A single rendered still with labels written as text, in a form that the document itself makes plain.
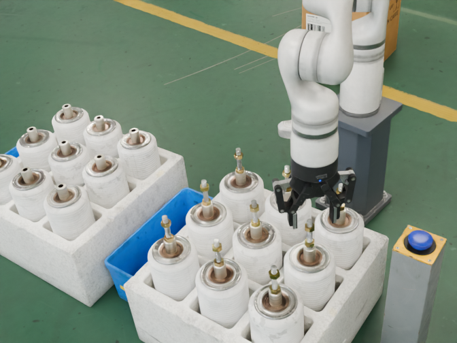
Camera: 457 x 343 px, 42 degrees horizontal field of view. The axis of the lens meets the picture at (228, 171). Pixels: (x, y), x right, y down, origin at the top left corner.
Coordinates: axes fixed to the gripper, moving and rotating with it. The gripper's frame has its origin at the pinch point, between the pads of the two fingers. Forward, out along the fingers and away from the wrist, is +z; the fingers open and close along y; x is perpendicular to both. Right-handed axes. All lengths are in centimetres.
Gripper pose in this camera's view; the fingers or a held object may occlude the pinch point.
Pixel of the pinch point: (313, 217)
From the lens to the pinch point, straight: 103.9
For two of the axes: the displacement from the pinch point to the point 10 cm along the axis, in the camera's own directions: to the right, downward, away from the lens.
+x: -1.3, -6.2, 7.8
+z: 0.8, 7.7, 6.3
